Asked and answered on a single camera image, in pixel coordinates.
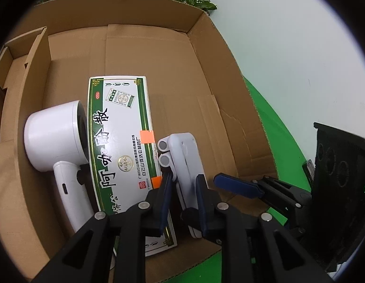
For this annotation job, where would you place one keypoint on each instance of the small black device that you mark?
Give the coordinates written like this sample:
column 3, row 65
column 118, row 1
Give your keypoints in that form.
column 308, row 171

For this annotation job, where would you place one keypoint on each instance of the green and white medicine box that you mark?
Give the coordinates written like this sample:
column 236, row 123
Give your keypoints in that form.
column 120, row 123

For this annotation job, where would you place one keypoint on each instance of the green tablecloth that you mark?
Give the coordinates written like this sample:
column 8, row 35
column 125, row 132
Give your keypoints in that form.
column 276, row 141

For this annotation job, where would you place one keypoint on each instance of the large cardboard box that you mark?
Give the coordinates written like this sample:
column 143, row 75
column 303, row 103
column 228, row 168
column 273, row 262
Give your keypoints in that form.
column 158, row 53

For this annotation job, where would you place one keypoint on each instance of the white handheld device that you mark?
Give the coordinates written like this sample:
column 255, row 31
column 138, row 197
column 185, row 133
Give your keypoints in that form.
column 185, row 153

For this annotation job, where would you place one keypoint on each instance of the white hair dryer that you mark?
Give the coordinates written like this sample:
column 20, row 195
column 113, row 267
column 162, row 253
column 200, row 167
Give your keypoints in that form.
column 52, row 129

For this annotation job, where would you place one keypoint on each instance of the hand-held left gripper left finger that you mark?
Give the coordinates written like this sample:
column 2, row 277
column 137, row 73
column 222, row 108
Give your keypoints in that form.
column 163, row 202

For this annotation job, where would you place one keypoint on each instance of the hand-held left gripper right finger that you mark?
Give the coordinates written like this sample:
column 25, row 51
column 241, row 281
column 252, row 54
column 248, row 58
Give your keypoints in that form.
column 202, row 205

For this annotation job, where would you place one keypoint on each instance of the small cardboard box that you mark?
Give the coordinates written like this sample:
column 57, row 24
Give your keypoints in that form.
column 17, row 73

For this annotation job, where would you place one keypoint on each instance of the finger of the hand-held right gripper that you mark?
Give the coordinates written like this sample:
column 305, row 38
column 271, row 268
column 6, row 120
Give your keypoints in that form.
column 238, row 186

